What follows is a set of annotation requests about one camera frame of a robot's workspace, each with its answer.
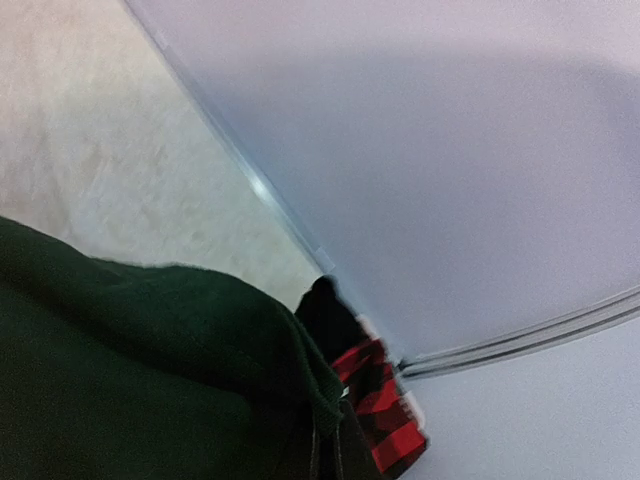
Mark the white green raglan t-shirt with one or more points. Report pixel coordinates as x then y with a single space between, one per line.
117 371

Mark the right aluminium frame post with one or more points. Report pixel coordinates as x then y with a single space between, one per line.
604 314

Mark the red black plaid garment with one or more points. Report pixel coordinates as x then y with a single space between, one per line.
391 428

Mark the black garment in basket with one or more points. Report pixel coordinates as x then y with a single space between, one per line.
329 321

